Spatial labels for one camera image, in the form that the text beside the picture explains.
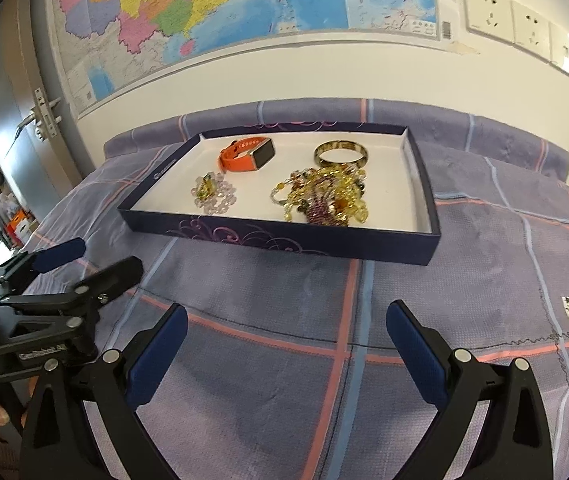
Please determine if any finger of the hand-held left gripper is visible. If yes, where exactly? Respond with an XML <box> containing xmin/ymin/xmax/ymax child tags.
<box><xmin>67</xmin><ymin>255</ymin><xmax>144</xmax><ymax>312</ymax></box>
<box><xmin>0</xmin><ymin>237</ymin><xmax>86</xmax><ymax>293</ymax></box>

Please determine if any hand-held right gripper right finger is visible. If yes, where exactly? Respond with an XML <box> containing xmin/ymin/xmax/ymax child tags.
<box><xmin>385</xmin><ymin>300</ymin><xmax>555</xmax><ymax>480</ymax></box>

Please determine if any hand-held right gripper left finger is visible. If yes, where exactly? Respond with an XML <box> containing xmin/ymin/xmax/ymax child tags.
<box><xmin>18</xmin><ymin>302</ymin><xmax>190</xmax><ymax>480</ymax></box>

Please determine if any clear bead bracelet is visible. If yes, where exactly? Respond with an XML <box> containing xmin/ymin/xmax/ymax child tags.
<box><xmin>192</xmin><ymin>172</ymin><xmax>238</xmax><ymax>212</ymax></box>

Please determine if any navy box tray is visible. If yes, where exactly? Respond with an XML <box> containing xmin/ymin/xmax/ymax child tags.
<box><xmin>117</xmin><ymin>121</ymin><xmax>442</xmax><ymax>267</ymax></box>

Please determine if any orange smartwatch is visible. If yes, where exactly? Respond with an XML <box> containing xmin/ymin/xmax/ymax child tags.
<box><xmin>218</xmin><ymin>136</ymin><xmax>276</xmax><ymax>174</ymax></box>

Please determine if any dark red bead bracelet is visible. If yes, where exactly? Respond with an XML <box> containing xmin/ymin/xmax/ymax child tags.
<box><xmin>307</xmin><ymin>195</ymin><xmax>352</xmax><ymax>227</ymax></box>

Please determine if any mixed bead necklace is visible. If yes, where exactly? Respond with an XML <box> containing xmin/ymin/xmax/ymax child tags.
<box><xmin>284</xmin><ymin>167</ymin><xmax>367</xmax><ymax>223</ymax></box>

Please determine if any yellow bead bracelet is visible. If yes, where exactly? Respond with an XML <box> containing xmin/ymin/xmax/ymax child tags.
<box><xmin>270</xmin><ymin>167</ymin><xmax>370</xmax><ymax>225</ymax></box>

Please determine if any patterned amber bangle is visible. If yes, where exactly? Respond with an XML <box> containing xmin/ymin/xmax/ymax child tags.
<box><xmin>313</xmin><ymin>141</ymin><xmax>368</xmax><ymax>167</ymax></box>

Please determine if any orange white box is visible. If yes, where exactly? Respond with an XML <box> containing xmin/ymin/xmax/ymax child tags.
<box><xmin>6</xmin><ymin>210</ymin><xmax>34</xmax><ymax>249</ymax></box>

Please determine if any grey door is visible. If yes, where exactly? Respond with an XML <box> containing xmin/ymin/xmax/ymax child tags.
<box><xmin>0</xmin><ymin>0</ymin><xmax>85</xmax><ymax>211</ymax></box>

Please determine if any purple checked blanket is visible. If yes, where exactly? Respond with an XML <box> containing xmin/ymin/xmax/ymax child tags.
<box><xmin>17</xmin><ymin>142</ymin><xmax>569</xmax><ymax>480</ymax></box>

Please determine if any metal door latch plate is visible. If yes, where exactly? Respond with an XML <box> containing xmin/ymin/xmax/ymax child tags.
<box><xmin>33</xmin><ymin>87</ymin><xmax>64</xmax><ymax>142</ymax></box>

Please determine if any purple checked bolster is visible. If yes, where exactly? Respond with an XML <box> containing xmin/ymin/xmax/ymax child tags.
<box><xmin>103</xmin><ymin>97</ymin><xmax>569</xmax><ymax>181</ymax></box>

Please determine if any metal door handle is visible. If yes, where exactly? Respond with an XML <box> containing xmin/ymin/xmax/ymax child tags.
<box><xmin>13</xmin><ymin>110</ymin><xmax>40</xmax><ymax>137</ymax></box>

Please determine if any colourful wall map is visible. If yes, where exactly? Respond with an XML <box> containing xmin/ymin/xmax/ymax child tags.
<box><xmin>44</xmin><ymin>0</ymin><xmax>452</xmax><ymax>121</ymax></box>

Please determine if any white wall socket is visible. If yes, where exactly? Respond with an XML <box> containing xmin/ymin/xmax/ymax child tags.
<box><xmin>549</xmin><ymin>22</ymin><xmax>569</xmax><ymax>81</ymax></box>
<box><xmin>511</xmin><ymin>0</ymin><xmax>552</xmax><ymax>58</ymax></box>
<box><xmin>461</xmin><ymin>0</ymin><xmax>515</xmax><ymax>43</ymax></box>

